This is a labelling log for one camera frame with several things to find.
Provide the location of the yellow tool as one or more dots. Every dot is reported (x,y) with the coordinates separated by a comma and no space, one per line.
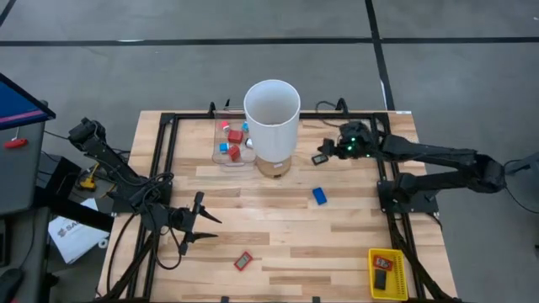
(88,182)

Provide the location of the small blue rectangular block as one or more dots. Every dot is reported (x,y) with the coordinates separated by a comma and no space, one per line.
(319,196)

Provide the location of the red digital clock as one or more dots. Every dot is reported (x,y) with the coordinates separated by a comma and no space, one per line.
(243,261)
(382,263)

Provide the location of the small red white charger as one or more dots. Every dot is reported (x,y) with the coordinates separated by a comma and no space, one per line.
(225,125)

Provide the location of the black frame clamp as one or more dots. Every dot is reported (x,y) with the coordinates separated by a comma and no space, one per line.
(211,108)
(342,106)

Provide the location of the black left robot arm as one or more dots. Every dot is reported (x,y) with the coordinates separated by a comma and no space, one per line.
(109,160)

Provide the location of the black aluminium table frame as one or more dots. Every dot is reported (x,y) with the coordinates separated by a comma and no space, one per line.
(193,116)

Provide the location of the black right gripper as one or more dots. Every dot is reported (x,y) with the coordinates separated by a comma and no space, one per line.
(358,143)

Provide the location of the white paper box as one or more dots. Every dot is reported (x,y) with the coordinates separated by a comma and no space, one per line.
(76,235)

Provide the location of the clear plastic bin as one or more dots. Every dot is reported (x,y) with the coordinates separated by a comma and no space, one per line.
(218,134)

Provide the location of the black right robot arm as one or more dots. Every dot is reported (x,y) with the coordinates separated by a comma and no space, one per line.
(429,151)

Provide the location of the blue white USB charger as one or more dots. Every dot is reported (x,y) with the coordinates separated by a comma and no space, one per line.
(224,147)
(245,126)

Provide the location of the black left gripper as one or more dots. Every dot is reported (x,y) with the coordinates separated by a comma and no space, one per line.
(181,219)

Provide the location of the white table lamp wooden base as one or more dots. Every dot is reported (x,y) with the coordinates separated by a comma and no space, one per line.
(271,126)

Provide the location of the grey cabinet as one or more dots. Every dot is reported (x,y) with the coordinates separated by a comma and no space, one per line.
(21,177)

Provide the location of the small black digital clock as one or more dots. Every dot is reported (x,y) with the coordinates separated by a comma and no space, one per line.
(320,159)

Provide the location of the monitor with blue screen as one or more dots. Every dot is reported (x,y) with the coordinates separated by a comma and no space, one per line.
(17,105)

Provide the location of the yellow plastic basket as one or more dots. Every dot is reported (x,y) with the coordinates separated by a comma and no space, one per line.
(400,278)

